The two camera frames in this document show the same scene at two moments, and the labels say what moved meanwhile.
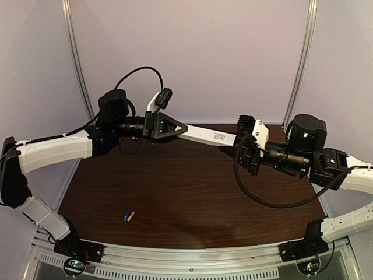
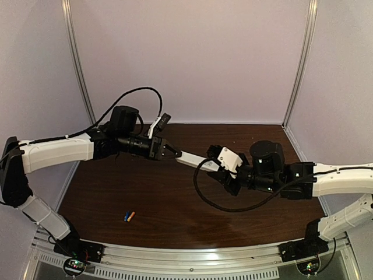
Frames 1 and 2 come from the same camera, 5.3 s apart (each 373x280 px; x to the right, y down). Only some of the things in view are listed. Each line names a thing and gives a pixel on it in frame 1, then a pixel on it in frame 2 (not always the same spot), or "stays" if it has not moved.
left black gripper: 157,132 -> 155,149
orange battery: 131,216 stays
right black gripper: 249,158 -> 224,178
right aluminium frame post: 303,62 stays
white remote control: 208,136 -> 195,160
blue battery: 127,215 stays
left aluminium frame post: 76,57 stays
